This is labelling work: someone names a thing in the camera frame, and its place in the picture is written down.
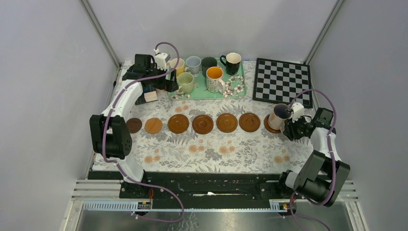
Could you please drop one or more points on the dark green mug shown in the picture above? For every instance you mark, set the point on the dark green mug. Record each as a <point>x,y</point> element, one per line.
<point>206,63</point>

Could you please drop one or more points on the yellow mug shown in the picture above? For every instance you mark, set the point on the yellow mug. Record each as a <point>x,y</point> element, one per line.
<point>179,64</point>

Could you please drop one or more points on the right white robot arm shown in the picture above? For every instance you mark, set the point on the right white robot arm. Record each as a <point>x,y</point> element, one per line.
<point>322,176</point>

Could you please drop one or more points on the green serving tray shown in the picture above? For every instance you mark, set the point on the green serving tray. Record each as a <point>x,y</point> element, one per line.
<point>235,87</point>

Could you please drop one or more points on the brown wooden coaster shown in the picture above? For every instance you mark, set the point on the brown wooden coaster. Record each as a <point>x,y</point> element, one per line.
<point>267,127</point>
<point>227,122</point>
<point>178,123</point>
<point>249,122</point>
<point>202,124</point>

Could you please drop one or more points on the black mug white inside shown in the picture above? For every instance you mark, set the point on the black mug white inside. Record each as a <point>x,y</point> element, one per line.
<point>231,62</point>

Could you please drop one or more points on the small dark wooden coaster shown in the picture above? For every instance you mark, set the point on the small dark wooden coaster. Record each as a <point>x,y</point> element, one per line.
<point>134,125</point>

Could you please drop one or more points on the pink mug purple inside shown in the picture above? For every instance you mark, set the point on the pink mug purple inside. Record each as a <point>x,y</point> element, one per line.
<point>278,115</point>

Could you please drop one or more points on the light blue mug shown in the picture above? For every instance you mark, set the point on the light blue mug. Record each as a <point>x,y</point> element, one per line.
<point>193,65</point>

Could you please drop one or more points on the dark base plate with blocks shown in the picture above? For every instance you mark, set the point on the dark base plate with blocks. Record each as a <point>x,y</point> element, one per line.
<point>140,100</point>

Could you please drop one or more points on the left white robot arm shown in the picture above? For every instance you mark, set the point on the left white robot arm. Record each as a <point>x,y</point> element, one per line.
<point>109,133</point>

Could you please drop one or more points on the patterned mug orange inside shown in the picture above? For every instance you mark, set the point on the patterned mug orange inside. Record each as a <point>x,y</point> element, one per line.
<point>214,81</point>

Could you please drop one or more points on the floral tablecloth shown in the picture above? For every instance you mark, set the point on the floral tablecloth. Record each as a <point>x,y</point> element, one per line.
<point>236,152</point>

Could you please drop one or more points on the small light wooden coaster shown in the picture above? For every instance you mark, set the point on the small light wooden coaster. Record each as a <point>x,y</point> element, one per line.
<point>153,125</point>

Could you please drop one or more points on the light wooden block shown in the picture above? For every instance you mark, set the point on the light wooden block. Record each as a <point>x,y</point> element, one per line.
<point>150,96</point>

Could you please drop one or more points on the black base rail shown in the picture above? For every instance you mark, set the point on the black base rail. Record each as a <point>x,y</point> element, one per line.
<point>202,190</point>

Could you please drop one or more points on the pale green mug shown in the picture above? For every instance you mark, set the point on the pale green mug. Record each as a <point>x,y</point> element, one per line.
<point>185,83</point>

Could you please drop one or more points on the black white chessboard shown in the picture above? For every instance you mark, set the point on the black white chessboard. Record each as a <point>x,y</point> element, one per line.
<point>280,81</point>

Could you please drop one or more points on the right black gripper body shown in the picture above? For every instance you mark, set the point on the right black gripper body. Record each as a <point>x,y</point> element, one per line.
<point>296,130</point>

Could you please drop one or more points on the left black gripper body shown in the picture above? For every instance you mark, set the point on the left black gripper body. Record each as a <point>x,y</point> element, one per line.
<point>161,83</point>

